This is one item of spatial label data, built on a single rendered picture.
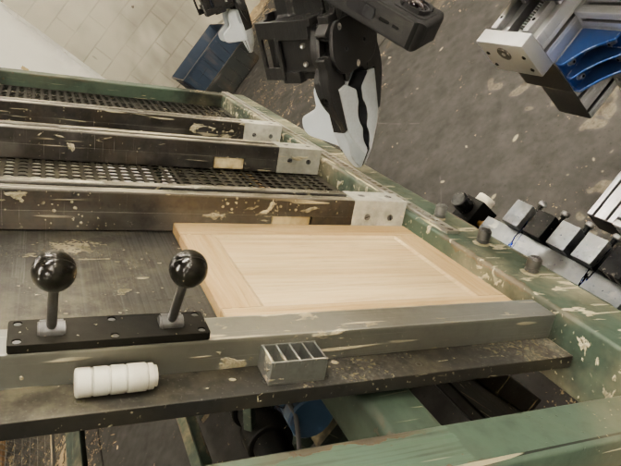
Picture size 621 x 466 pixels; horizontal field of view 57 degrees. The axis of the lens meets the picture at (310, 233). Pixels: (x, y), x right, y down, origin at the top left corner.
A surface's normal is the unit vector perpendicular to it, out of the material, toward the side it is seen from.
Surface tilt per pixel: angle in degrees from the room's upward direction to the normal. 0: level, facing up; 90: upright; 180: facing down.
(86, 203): 90
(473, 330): 90
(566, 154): 0
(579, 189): 0
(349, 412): 32
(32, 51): 90
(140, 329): 58
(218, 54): 90
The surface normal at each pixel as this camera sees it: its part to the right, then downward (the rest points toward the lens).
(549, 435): 0.17, -0.93
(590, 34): -0.68, -0.50
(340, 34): 0.80, 0.15
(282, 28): -0.57, 0.51
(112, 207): 0.39, 0.37
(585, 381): -0.90, 0.00
